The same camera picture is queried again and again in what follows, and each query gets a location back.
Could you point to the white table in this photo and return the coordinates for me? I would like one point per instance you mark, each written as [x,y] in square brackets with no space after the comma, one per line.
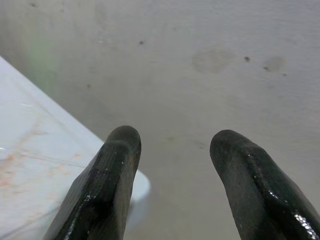
[30,150]

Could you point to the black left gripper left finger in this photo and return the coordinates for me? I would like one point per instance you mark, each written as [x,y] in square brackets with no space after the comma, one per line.
[107,180]

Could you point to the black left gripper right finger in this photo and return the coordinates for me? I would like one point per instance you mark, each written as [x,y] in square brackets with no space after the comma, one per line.
[257,190]

